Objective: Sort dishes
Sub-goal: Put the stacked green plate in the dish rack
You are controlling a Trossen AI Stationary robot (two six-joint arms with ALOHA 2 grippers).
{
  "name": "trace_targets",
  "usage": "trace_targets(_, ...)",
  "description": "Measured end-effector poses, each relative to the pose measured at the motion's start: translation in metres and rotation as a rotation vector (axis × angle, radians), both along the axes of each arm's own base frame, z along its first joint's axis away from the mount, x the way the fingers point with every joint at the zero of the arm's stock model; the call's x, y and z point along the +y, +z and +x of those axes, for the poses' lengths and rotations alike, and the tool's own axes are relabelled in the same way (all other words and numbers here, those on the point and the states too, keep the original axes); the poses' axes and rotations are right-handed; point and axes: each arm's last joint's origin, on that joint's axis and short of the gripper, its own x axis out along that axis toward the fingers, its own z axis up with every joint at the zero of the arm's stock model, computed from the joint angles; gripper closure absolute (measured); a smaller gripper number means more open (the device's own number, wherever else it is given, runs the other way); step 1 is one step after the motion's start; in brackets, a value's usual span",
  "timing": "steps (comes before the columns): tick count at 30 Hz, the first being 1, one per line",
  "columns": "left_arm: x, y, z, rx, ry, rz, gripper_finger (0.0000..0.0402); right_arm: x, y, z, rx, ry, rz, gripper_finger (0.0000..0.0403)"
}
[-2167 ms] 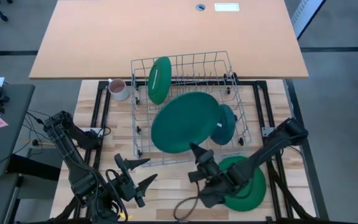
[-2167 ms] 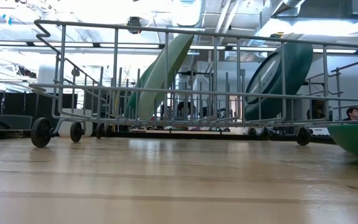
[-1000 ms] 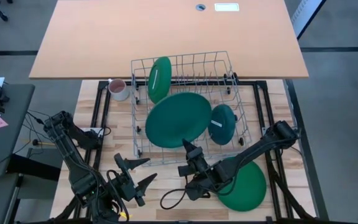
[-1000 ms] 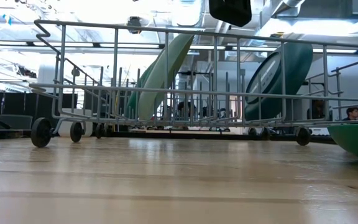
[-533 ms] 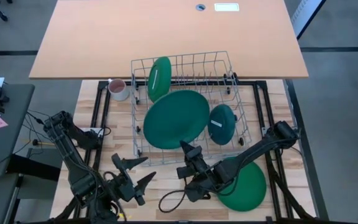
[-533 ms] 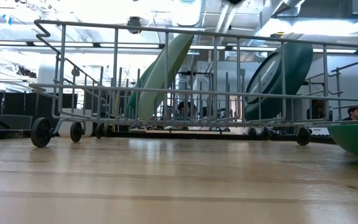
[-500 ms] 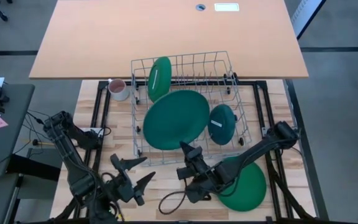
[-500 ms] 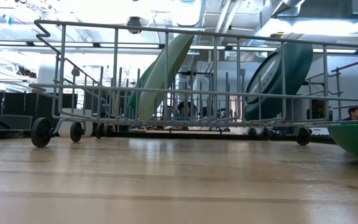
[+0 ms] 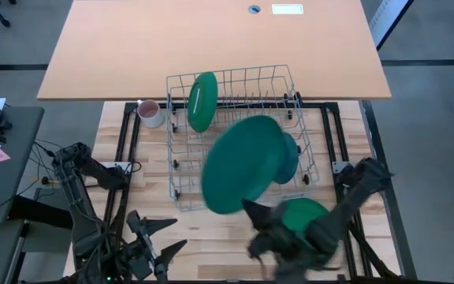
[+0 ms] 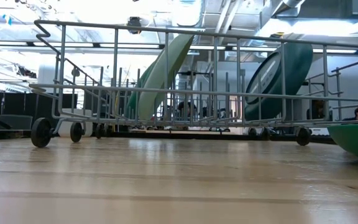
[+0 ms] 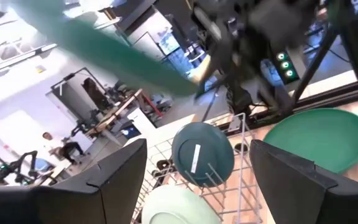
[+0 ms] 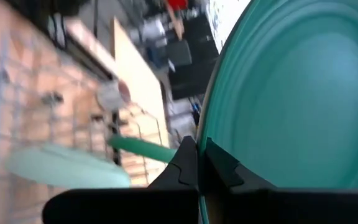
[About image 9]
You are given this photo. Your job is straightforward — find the white mug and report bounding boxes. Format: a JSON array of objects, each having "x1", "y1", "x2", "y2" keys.
[{"x1": 136, "y1": 99, "x2": 166, "y2": 129}]

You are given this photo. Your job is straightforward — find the large beige desk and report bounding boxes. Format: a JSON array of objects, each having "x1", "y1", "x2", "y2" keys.
[{"x1": 36, "y1": 0, "x2": 393, "y2": 102}]

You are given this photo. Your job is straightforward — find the small dark teal plate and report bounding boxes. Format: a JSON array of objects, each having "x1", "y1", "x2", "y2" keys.
[{"x1": 274, "y1": 132, "x2": 301, "y2": 185}]

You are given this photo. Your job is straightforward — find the grey wire dish rack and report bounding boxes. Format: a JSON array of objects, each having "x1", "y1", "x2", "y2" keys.
[{"x1": 166, "y1": 64, "x2": 321, "y2": 212}]

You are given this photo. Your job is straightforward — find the white rectangular desk inlay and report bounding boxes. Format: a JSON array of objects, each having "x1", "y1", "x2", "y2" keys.
[{"x1": 271, "y1": 3, "x2": 304, "y2": 16}]

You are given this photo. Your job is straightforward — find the grey side table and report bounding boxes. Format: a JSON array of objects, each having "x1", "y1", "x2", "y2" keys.
[{"x1": 0, "y1": 105, "x2": 46, "y2": 226}]

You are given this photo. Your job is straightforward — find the white panel blue edge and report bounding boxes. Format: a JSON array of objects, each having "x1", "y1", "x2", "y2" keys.
[{"x1": 368, "y1": 0, "x2": 416, "y2": 51}]

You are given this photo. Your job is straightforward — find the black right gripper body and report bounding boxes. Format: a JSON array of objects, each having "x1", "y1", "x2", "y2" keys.
[{"x1": 268, "y1": 224, "x2": 322, "y2": 277}]

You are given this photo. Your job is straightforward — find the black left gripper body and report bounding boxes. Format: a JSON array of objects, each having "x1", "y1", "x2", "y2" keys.
[{"x1": 126, "y1": 232, "x2": 161, "y2": 281}]

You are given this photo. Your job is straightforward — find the green plate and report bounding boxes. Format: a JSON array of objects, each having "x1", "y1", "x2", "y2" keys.
[
  {"x1": 280, "y1": 196, "x2": 330, "y2": 242},
  {"x1": 200, "y1": 114, "x2": 288, "y2": 216},
  {"x1": 187, "y1": 71, "x2": 219, "y2": 134}
]

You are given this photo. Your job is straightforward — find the black aluminium table frame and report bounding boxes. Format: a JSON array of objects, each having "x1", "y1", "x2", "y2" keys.
[{"x1": 102, "y1": 100, "x2": 417, "y2": 284}]

